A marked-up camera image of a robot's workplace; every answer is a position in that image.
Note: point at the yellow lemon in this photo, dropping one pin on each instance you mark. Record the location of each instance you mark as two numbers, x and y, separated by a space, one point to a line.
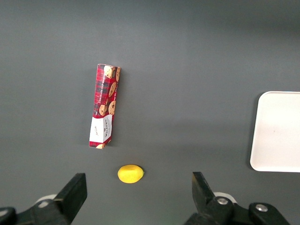
130 174

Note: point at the white rectangular plastic tray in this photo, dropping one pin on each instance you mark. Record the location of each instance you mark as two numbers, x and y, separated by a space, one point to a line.
279 133

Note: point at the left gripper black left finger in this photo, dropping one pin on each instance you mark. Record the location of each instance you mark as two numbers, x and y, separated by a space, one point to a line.
68 201

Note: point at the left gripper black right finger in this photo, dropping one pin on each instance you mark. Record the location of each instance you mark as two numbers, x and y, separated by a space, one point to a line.
211 211

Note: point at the red tartan cookie box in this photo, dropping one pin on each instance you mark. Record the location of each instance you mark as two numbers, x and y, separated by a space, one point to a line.
104 105

